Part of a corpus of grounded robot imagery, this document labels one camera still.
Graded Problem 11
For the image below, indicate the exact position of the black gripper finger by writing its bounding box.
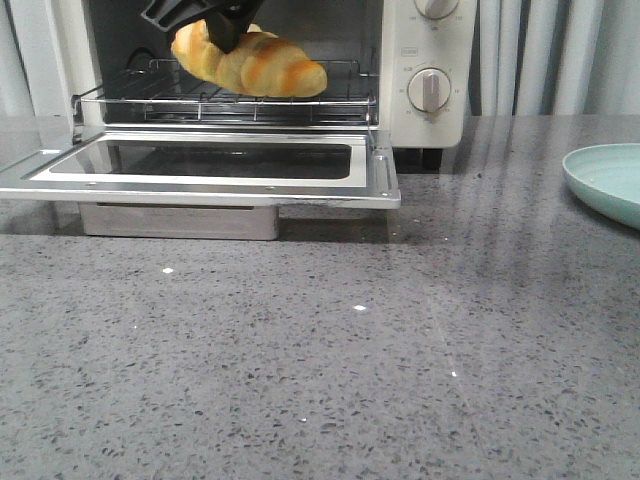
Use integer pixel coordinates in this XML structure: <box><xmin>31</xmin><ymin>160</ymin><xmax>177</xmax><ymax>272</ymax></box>
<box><xmin>140</xmin><ymin>0</ymin><xmax>220</xmax><ymax>32</ymax></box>
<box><xmin>205</xmin><ymin>0</ymin><xmax>264</xmax><ymax>54</ymax></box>

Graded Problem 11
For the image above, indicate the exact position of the golden croissant bread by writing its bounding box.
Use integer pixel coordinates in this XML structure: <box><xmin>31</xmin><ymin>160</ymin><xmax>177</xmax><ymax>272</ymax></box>
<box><xmin>171</xmin><ymin>20</ymin><xmax>328</xmax><ymax>98</ymax></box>

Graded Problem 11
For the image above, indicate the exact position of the glass oven door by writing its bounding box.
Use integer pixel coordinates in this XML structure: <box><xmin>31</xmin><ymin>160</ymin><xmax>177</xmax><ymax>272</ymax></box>
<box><xmin>1</xmin><ymin>128</ymin><xmax>401</xmax><ymax>209</ymax></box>

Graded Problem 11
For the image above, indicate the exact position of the white Toshiba toaster oven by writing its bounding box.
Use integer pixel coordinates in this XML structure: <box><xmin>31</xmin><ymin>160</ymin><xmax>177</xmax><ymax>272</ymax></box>
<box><xmin>1</xmin><ymin>1</ymin><xmax>476</xmax><ymax>173</ymax></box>

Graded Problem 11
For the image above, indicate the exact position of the upper oven control knob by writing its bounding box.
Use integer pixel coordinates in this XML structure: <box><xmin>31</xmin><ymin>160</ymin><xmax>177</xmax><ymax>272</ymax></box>
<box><xmin>414</xmin><ymin>0</ymin><xmax>459</xmax><ymax>20</ymax></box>

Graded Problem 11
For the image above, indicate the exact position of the oven control knob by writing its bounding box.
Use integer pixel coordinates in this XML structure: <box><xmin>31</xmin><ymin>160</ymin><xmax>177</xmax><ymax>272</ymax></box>
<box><xmin>414</xmin><ymin>0</ymin><xmax>459</xmax><ymax>20</ymax></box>
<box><xmin>407</xmin><ymin>68</ymin><xmax>451</xmax><ymax>113</ymax></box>

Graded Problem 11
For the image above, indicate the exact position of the lower oven control knob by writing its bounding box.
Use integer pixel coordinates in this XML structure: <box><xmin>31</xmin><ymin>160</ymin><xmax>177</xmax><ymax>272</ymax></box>
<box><xmin>407</xmin><ymin>68</ymin><xmax>451</xmax><ymax>113</ymax></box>

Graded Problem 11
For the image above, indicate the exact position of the grey curtain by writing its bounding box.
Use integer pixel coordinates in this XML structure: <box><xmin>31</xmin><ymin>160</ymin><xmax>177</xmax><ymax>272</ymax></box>
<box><xmin>467</xmin><ymin>0</ymin><xmax>639</xmax><ymax>116</ymax></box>

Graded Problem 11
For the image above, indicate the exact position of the light green plate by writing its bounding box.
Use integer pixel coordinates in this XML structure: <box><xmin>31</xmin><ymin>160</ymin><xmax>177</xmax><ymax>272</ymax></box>
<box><xmin>562</xmin><ymin>143</ymin><xmax>640</xmax><ymax>230</ymax></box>

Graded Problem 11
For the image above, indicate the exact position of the metal wire oven rack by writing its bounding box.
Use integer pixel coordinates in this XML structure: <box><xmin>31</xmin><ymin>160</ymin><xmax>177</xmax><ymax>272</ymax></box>
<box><xmin>71</xmin><ymin>59</ymin><xmax>378</xmax><ymax>129</ymax></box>

